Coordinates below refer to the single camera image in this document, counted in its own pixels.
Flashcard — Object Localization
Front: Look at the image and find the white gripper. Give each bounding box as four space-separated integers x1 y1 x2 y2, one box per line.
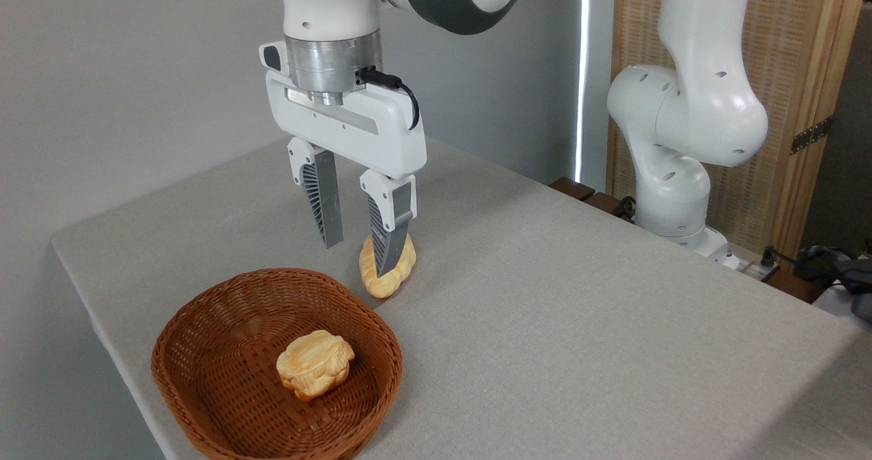
259 40 428 278

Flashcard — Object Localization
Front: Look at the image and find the elongated golden bread loaf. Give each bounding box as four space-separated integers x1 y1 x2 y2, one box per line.
359 234 417 299

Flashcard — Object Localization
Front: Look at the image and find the round golden bread roll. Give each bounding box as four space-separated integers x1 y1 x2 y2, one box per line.
276 330 356 402

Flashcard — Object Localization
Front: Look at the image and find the brown woven wicker basket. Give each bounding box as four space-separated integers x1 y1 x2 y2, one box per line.
151 268 403 460

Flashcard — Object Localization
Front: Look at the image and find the grey tablecloth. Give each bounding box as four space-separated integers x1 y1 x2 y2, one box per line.
51 136 872 460

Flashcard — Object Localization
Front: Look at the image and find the dark brown wooden slat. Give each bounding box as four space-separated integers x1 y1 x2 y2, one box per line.
549 177 595 202
585 191 636 224

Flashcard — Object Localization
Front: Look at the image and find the metal screen hinge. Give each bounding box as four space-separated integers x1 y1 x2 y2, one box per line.
790 116 833 155

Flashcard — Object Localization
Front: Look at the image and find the wooden woven folding screen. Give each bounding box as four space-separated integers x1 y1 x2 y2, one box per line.
606 0 872 263

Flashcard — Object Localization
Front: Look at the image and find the dark grey bag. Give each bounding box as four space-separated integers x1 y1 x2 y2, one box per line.
794 244 872 322

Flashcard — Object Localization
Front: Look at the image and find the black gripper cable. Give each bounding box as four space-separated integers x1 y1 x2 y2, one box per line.
358 67 421 132

